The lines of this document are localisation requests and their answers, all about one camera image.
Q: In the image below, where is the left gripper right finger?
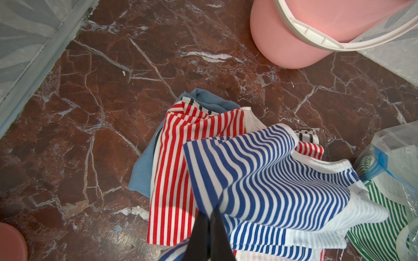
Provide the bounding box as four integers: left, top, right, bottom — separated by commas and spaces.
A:
210, 207, 236, 261

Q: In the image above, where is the light blue tank top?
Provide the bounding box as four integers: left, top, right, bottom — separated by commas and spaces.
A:
127, 88, 240, 199

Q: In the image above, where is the pink watering can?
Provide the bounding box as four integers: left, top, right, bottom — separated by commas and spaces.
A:
1, 223, 28, 261

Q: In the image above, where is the blue white striped garment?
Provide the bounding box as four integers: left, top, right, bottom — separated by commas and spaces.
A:
160, 124, 389, 261

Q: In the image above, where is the green white striped garment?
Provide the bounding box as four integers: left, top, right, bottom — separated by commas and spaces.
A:
346, 154, 415, 261

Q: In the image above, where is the pink lidded plastic bucket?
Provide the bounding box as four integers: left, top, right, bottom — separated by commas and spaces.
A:
250, 0, 418, 69

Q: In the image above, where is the black white striped garment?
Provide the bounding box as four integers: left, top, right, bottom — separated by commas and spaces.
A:
181, 96, 321, 144

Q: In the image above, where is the clear vacuum storage bag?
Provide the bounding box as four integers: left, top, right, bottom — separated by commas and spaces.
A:
354, 120, 418, 261

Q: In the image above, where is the red white striped garment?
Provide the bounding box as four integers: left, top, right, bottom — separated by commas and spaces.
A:
146, 100, 325, 261

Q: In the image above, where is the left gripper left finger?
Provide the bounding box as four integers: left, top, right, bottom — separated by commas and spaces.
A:
182, 212, 210, 261

